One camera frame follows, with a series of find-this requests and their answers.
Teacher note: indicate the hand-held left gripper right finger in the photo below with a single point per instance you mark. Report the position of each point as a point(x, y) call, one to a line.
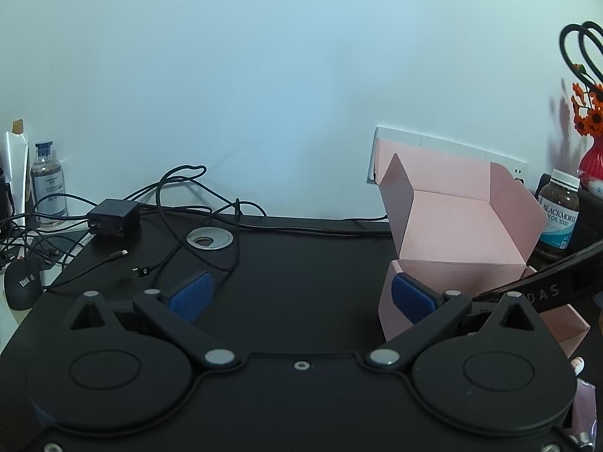
point(414, 296)

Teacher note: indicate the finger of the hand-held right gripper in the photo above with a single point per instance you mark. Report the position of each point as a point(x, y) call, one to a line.
point(494, 294)

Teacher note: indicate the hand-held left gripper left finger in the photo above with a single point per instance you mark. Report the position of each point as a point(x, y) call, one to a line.
point(191, 294)

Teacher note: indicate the pink cardboard box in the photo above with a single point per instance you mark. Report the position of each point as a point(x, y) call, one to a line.
point(452, 226)

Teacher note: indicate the colourful cut-out card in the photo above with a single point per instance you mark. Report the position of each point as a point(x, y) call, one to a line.
point(577, 363)

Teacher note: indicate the purple tube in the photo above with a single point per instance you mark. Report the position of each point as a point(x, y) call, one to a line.
point(586, 409)

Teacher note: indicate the black desktop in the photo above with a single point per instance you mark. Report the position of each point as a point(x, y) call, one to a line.
point(306, 282)

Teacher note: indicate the grey desk grommet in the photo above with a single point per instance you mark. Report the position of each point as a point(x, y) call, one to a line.
point(221, 244)

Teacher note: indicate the brown supplement bottle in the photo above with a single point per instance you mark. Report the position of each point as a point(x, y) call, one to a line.
point(558, 216)

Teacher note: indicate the cotton swab pack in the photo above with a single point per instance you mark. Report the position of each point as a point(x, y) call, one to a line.
point(594, 186)

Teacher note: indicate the black power adapter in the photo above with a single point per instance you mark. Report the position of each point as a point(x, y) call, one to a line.
point(115, 219)

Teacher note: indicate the red vase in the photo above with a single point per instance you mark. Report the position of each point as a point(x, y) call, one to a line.
point(593, 160)

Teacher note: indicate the orange artificial flowers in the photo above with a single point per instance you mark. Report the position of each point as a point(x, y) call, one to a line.
point(589, 122)

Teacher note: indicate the black computer mouse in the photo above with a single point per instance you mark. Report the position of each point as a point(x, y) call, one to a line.
point(21, 287)

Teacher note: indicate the small clear bottle blue cap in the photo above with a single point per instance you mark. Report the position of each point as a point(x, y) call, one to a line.
point(47, 188)

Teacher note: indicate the white tube gold cap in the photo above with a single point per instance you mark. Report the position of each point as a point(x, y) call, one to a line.
point(16, 174)

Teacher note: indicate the white wall socket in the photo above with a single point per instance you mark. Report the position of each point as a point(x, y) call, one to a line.
point(518, 172)

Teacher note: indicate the white wall plate round port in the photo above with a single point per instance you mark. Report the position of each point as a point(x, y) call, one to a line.
point(372, 160)

